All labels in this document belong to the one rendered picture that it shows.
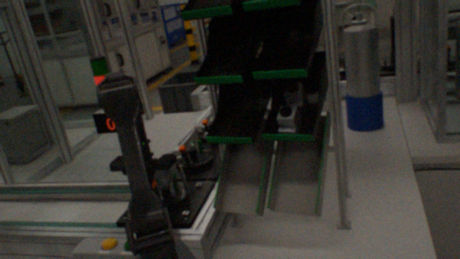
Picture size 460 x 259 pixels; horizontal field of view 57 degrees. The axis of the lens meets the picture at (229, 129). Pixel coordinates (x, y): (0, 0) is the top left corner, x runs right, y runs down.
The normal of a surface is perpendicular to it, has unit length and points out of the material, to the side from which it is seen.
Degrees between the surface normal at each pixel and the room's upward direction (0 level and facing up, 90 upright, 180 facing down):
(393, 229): 0
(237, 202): 45
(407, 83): 90
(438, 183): 90
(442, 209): 90
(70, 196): 90
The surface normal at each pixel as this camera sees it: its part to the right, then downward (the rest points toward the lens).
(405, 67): -0.26, 0.39
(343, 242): -0.17, -0.92
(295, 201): -0.42, -0.37
